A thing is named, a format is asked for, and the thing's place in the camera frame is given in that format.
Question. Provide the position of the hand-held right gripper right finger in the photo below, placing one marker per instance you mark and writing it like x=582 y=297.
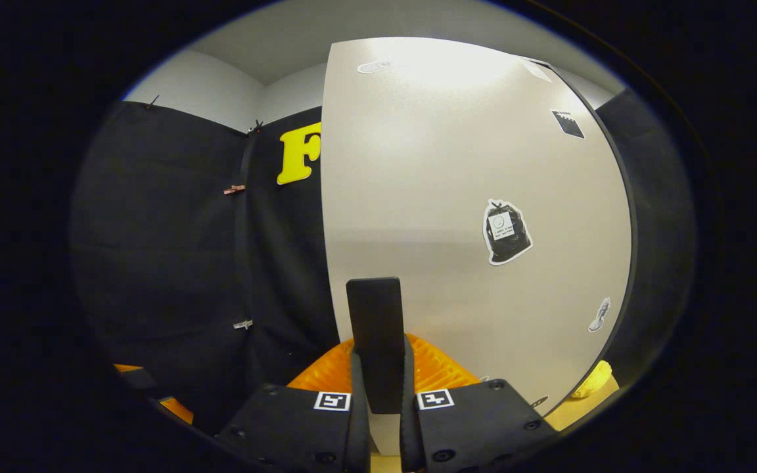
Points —
x=408 y=433

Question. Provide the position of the black backdrop cloth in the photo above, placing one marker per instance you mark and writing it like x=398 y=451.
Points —
x=155 y=230

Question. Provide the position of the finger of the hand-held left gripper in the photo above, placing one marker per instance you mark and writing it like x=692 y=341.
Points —
x=178 y=410
x=138 y=382

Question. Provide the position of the beige cabinet door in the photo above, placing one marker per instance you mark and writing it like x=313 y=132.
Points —
x=431 y=164

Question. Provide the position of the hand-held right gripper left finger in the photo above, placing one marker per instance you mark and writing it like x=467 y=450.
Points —
x=360 y=427

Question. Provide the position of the white clip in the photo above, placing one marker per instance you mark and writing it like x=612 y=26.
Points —
x=243 y=324

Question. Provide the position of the yellow fluffy toy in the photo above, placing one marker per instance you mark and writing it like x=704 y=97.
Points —
x=592 y=381

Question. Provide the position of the red clip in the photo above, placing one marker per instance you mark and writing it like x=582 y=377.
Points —
x=234 y=190

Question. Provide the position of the black clip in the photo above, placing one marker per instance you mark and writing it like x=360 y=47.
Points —
x=152 y=102
x=257 y=125

